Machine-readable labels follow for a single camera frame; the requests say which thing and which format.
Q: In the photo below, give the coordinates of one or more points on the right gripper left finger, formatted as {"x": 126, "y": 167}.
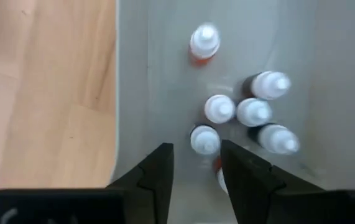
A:
{"x": 155, "y": 186}

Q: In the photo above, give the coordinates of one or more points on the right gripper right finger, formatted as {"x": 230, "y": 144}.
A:
{"x": 245, "y": 186}

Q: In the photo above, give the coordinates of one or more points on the orange food colouring bottle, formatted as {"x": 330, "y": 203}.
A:
{"x": 204, "y": 42}
{"x": 220, "y": 180}

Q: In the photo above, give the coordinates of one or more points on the blue food colouring bottle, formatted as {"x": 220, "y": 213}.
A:
{"x": 278, "y": 138}

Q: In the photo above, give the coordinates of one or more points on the food colouring bottle white label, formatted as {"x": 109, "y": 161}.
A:
{"x": 253, "y": 112}

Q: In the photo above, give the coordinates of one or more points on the yellow food colouring bottle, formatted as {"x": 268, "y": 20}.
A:
{"x": 219, "y": 109}

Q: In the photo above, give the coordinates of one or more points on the dark brown food colouring bottle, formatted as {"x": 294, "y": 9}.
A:
{"x": 270, "y": 85}

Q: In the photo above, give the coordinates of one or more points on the white plastic storage bin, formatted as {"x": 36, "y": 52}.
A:
{"x": 164, "y": 93}

